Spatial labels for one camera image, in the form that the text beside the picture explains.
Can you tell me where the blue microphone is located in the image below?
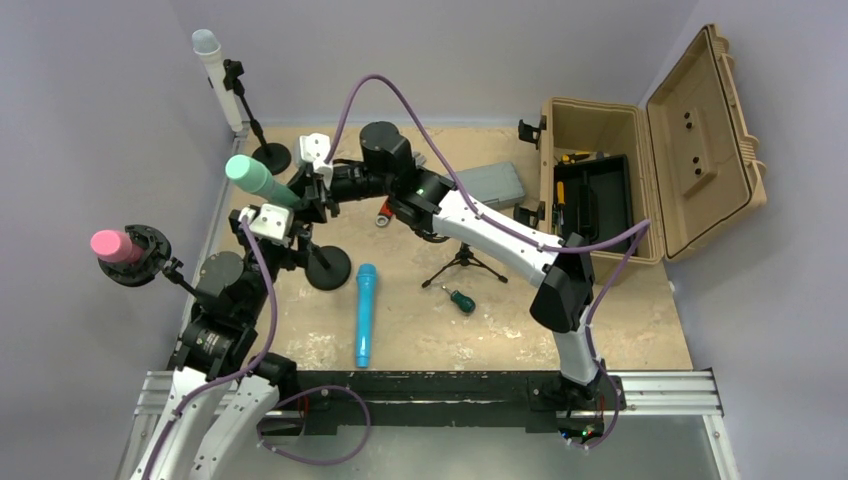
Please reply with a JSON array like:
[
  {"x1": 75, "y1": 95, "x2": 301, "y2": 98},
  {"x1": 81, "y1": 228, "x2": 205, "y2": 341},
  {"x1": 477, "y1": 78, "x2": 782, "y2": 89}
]
[{"x1": 355, "y1": 263, "x2": 378, "y2": 369}]

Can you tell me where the white microphone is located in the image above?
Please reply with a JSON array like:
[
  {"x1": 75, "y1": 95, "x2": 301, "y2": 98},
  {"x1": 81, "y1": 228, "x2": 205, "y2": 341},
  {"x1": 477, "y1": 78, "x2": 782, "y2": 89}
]
[{"x1": 191, "y1": 29, "x2": 244, "y2": 133}]

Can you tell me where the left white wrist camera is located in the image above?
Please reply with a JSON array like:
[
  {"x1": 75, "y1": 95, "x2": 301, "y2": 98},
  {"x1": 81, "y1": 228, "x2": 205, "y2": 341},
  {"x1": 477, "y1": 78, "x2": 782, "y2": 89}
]
[{"x1": 238, "y1": 203, "x2": 294, "y2": 244}]

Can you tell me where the black round-base stand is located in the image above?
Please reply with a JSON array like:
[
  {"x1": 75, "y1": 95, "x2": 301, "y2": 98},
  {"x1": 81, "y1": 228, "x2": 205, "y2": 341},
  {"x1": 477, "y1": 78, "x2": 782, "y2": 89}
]
[
  {"x1": 294, "y1": 200, "x2": 352, "y2": 291},
  {"x1": 223, "y1": 59, "x2": 292, "y2": 175}
]

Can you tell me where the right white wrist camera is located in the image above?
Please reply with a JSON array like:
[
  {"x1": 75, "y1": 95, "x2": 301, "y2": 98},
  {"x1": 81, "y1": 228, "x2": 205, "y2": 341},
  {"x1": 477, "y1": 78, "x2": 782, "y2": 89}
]
[{"x1": 292, "y1": 133, "x2": 332, "y2": 175}]

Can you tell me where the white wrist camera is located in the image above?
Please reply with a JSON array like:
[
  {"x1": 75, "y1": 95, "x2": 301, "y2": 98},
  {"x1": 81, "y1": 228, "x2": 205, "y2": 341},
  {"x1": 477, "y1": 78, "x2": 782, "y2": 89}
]
[
  {"x1": 292, "y1": 133, "x2": 332, "y2": 175},
  {"x1": 238, "y1": 203, "x2": 294, "y2": 244}
]

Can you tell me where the red adjustable wrench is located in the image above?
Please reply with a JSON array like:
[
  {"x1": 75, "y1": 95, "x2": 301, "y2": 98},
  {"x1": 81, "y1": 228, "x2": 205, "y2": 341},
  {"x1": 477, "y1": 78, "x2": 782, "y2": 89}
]
[{"x1": 375, "y1": 209, "x2": 393, "y2": 228}]

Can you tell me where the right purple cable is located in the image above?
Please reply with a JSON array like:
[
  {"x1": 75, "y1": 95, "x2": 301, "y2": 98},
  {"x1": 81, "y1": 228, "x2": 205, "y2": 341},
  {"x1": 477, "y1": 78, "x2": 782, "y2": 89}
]
[{"x1": 324, "y1": 74, "x2": 654, "y2": 452}]

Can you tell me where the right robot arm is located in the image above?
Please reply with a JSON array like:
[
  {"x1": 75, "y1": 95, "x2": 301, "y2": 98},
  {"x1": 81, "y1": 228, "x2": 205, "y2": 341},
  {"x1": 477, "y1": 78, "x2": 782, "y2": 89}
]
[{"x1": 290, "y1": 121, "x2": 604, "y2": 407}]

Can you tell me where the black shock-mount left stand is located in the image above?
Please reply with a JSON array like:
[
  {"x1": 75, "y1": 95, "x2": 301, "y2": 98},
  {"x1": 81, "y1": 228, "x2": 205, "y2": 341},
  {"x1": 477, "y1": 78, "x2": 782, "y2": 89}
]
[{"x1": 95, "y1": 224, "x2": 200, "y2": 300}]

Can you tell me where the yellow screwdriver in tray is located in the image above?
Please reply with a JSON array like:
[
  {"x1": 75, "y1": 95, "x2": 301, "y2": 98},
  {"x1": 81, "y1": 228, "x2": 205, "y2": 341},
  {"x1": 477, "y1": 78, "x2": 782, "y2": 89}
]
[{"x1": 555, "y1": 181, "x2": 566, "y2": 228}]

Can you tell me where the pink microphone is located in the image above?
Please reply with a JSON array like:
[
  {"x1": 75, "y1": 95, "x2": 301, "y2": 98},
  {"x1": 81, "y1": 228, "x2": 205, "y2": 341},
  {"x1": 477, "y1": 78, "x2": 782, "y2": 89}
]
[{"x1": 89, "y1": 230, "x2": 144, "y2": 263}]

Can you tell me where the tan hard toolbox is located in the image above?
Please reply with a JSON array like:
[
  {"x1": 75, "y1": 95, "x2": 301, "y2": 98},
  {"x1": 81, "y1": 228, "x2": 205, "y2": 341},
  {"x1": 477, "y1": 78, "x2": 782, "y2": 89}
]
[{"x1": 518, "y1": 24, "x2": 767, "y2": 283}]

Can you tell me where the black toolbox tray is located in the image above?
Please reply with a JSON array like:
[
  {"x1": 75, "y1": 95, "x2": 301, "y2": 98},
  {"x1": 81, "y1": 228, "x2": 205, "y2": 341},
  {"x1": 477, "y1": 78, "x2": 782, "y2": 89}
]
[{"x1": 552, "y1": 155, "x2": 634, "y2": 244}]

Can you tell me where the black tripod shock-mount stand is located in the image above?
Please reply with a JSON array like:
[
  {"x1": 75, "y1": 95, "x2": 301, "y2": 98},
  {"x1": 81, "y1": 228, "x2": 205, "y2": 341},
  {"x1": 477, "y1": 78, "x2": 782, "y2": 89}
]
[{"x1": 421, "y1": 243, "x2": 508, "y2": 289}]

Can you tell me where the grey plastic tool case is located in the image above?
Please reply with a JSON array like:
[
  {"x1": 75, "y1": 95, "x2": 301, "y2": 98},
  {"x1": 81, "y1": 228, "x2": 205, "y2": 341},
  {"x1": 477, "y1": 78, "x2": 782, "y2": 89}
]
[{"x1": 456, "y1": 162, "x2": 526, "y2": 210}]

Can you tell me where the black round-base back stand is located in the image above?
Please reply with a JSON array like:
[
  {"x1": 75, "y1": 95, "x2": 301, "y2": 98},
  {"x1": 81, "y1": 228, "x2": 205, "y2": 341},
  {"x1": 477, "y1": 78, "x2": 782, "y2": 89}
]
[{"x1": 223, "y1": 59, "x2": 292, "y2": 175}]

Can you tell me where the mint green microphone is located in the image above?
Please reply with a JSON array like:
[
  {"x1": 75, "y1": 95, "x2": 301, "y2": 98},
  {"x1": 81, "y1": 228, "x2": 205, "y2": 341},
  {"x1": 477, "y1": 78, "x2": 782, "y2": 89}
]
[{"x1": 225, "y1": 154, "x2": 301, "y2": 207}]

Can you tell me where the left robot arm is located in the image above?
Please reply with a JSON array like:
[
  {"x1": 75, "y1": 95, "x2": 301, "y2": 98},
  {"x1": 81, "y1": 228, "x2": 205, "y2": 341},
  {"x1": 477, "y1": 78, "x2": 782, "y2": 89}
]
[{"x1": 131, "y1": 204, "x2": 309, "y2": 479}]

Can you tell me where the green stubby screwdriver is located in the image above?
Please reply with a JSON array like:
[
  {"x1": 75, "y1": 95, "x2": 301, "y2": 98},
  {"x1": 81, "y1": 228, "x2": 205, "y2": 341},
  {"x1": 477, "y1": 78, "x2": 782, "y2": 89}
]
[{"x1": 442, "y1": 286, "x2": 476, "y2": 315}]

